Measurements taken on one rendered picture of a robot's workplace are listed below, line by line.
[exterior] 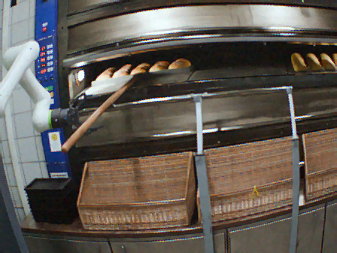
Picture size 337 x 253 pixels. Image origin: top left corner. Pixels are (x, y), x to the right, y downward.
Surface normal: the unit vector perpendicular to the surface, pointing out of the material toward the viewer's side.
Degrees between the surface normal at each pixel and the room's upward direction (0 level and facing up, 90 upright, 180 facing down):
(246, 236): 90
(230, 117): 70
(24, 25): 90
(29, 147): 90
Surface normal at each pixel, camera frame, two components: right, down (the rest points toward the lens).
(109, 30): -0.16, -0.15
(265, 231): -0.12, 0.20
